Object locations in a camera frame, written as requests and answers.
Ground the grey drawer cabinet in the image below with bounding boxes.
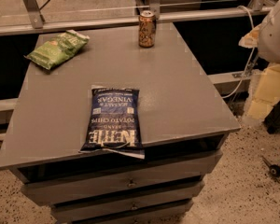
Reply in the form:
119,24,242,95
0,23,239,224

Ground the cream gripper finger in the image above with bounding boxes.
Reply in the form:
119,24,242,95
238,25,259,49

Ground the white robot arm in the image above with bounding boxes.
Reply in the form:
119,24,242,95
238,0,280,63

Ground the grey drawer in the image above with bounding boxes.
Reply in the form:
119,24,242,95
72,199,193,224
51,180,204,222
21,150,222,205

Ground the green chip bag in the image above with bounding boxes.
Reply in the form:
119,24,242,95
25,30,90,70

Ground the grey metal railing frame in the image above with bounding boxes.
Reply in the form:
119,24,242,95
0,0,277,35

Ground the white cable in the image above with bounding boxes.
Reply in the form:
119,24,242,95
221,5,259,100

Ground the top grey drawer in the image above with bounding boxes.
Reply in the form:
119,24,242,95
21,150,222,205

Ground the bottom grey drawer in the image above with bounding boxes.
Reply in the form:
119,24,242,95
72,199,193,224

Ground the middle grey drawer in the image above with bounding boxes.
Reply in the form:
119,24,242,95
51,180,204,222

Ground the orange soda can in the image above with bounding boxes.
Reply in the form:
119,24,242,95
138,10,156,48

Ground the black caster wheel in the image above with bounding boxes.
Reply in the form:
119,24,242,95
262,156,280,177

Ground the blue Kettle chip bag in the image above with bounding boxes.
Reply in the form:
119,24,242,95
80,86,145,159

